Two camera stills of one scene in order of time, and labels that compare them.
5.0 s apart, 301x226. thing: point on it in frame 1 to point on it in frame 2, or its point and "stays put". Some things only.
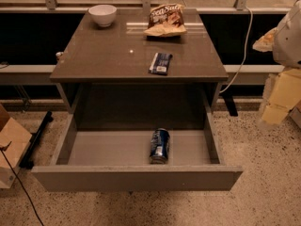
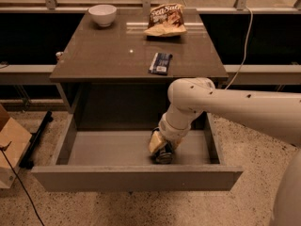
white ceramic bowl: (102, 14) stays put
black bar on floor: (27, 160) stays put
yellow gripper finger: (265, 42) to (173, 124)
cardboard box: (14, 138) stays put
